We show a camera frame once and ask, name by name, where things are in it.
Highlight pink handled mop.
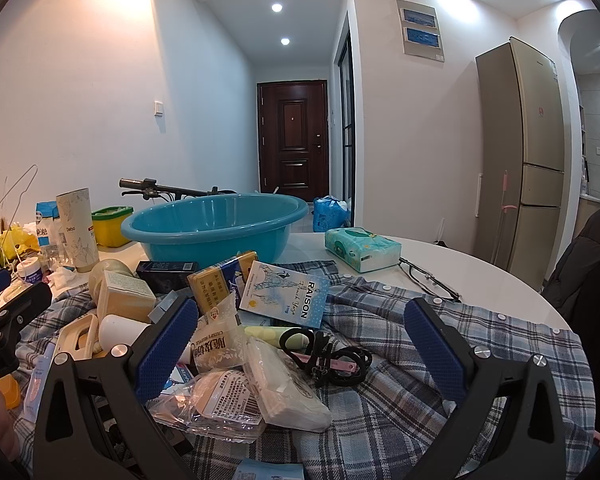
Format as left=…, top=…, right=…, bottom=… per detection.
left=490, top=170, right=513, bottom=261

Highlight beige floral paper cup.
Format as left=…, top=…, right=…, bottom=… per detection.
left=56, top=187, right=100, bottom=273

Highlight light blue cigarette box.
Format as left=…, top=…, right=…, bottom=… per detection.
left=239, top=261, right=332, bottom=330

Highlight cream phone case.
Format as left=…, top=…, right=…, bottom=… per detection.
left=55, top=312, right=101, bottom=361

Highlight black bicycle handlebar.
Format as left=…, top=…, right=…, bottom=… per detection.
left=119, top=178, right=238, bottom=203

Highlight green tissue pack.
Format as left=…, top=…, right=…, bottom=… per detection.
left=324, top=227, right=402, bottom=274

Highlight grey wall panel box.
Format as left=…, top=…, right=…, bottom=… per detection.
left=396, top=0, right=446, bottom=62

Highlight light blue label packet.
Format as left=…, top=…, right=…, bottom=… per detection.
left=232, top=460, right=306, bottom=480

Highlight yellow plastic bag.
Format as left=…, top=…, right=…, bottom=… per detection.
left=0, top=224, right=41, bottom=266

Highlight black framed glass door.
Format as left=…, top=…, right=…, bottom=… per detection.
left=337, top=10, right=356, bottom=211

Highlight wire clothes hanger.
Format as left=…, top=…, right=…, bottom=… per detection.
left=0, top=164, right=38, bottom=241

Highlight dark navy box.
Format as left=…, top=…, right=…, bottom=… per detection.
left=136, top=260, right=199, bottom=293

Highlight blue plastic bag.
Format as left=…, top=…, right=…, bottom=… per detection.
left=312, top=196, right=352, bottom=233

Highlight pale green tube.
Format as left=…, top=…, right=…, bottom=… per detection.
left=244, top=325, right=315, bottom=352

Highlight blue white sugar bag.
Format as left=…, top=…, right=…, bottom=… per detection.
left=35, top=201, right=61, bottom=248

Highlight orange plastic lid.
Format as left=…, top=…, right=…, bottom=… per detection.
left=0, top=375, right=22, bottom=411

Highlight person's left hand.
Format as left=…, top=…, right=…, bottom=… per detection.
left=0, top=390, right=21, bottom=463

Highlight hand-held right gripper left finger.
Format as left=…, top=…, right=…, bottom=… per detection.
left=32, top=294, right=201, bottom=480

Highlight cream carton box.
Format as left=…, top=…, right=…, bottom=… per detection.
left=96, top=270, right=157, bottom=323

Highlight grey blue box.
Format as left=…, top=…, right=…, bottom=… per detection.
left=147, top=292, right=186, bottom=323

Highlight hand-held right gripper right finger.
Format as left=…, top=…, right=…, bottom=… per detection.
left=404, top=297, right=566, bottom=480

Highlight gold yellow box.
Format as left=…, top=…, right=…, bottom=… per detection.
left=187, top=251, right=260, bottom=311

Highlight black hair ties bundle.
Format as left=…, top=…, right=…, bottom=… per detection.
left=285, top=327, right=373, bottom=388

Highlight tan refrigerator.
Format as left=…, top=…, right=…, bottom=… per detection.
left=472, top=36, right=576, bottom=291

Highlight brown entrance door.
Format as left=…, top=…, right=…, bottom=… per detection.
left=257, top=80, right=328, bottom=202

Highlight white blue tube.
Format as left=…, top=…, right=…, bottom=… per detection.
left=22, top=340, right=58, bottom=423

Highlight yellow tub with green lid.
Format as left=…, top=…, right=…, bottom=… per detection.
left=91, top=205, right=133, bottom=247

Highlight pink hair clip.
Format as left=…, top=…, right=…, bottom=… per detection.
left=300, top=352, right=356, bottom=376

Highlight black eyeglasses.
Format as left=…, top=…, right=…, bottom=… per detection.
left=397, top=256, right=462, bottom=305

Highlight white crumpled tissue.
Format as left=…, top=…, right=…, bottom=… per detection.
left=50, top=266, right=88, bottom=291

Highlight olive round jar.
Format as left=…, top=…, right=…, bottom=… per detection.
left=89, top=258, right=133, bottom=301

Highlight dark jacket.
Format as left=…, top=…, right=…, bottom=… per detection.
left=542, top=202, right=600, bottom=441

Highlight white plastic bottle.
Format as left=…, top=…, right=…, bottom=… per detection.
left=98, top=314, right=153, bottom=356

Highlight white jar with blue label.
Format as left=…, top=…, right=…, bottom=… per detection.
left=17, top=256, right=45, bottom=283

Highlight white printed snack pack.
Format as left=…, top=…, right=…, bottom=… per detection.
left=177, top=295, right=246, bottom=376

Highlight clear round pastry packet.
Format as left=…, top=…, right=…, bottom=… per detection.
left=147, top=369, right=268, bottom=442

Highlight clear plastic packet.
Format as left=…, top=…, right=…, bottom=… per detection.
left=45, top=242, right=73, bottom=268

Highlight blue plastic basin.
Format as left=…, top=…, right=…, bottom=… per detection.
left=121, top=194, right=310, bottom=265

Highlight white tissue packet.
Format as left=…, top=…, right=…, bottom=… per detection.
left=244, top=337, right=333, bottom=432

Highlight blue plaid shirt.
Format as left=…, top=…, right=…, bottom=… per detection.
left=15, top=259, right=593, bottom=480

